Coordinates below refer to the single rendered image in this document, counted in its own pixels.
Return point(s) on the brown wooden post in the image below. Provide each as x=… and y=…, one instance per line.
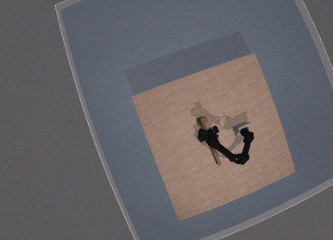
x=202, y=120

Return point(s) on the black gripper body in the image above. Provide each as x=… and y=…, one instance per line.
x=214, y=129

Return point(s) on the brown wooden board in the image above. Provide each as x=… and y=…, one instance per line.
x=213, y=150

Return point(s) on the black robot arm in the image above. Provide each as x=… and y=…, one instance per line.
x=236, y=158

